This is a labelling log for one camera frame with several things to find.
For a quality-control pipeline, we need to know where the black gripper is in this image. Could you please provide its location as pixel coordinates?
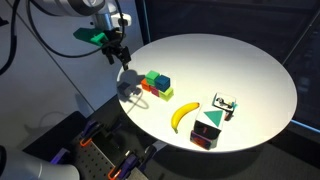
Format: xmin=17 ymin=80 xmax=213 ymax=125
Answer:
xmin=100 ymin=28 xmax=132 ymax=72

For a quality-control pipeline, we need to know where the orange block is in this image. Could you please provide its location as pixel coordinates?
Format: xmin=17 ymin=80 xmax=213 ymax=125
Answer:
xmin=140 ymin=78 xmax=152 ymax=92

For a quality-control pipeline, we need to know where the green block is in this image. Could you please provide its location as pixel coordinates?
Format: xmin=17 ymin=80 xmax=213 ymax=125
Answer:
xmin=145 ymin=70 xmax=161 ymax=87

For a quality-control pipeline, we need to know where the magenta block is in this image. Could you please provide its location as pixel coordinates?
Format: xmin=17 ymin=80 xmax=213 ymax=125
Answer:
xmin=149 ymin=85 xmax=161 ymax=98

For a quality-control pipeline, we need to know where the blue block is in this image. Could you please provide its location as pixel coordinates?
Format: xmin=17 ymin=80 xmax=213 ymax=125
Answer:
xmin=154 ymin=74 xmax=171 ymax=93

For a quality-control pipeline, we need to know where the yellow-green block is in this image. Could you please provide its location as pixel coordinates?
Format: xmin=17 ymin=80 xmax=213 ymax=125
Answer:
xmin=158 ymin=86 xmax=175 ymax=102

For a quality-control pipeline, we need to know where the purple orange clamp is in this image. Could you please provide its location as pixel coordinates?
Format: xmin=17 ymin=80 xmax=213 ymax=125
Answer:
xmin=49 ymin=148 xmax=71 ymax=165
xmin=79 ymin=117 xmax=125 ymax=148
xmin=107 ymin=144 xmax=158 ymax=180

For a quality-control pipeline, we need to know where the yellow banana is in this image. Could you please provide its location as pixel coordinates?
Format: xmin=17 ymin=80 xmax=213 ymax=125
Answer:
xmin=170 ymin=101 xmax=201 ymax=135

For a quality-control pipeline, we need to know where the white table leg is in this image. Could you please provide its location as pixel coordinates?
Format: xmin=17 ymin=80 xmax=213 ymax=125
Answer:
xmin=150 ymin=139 xmax=169 ymax=154

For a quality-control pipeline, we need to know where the tall box with green triangle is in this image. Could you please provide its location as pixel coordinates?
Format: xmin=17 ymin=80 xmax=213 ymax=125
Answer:
xmin=193 ymin=104 xmax=226 ymax=141

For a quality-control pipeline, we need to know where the small picture cube number four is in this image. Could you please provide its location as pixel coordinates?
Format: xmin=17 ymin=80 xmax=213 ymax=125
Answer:
xmin=212 ymin=92 xmax=239 ymax=122

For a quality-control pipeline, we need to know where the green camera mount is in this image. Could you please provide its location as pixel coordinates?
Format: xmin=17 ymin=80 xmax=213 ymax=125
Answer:
xmin=73 ymin=27 xmax=109 ymax=47

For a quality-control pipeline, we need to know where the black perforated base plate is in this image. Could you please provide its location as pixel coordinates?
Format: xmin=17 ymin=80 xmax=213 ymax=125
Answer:
xmin=22 ymin=110 xmax=158 ymax=180

